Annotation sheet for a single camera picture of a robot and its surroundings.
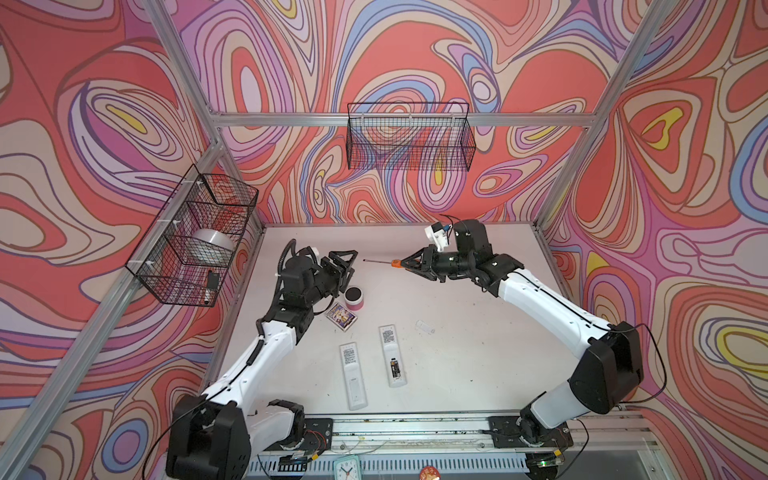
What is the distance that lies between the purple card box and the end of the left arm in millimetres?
213

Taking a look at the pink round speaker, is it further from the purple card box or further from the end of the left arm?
the end of the left arm

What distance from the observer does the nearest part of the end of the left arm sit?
0.61 meters

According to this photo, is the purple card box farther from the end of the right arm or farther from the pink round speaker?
the end of the right arm

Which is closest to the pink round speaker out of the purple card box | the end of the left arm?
the purple card box

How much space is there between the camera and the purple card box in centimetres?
93
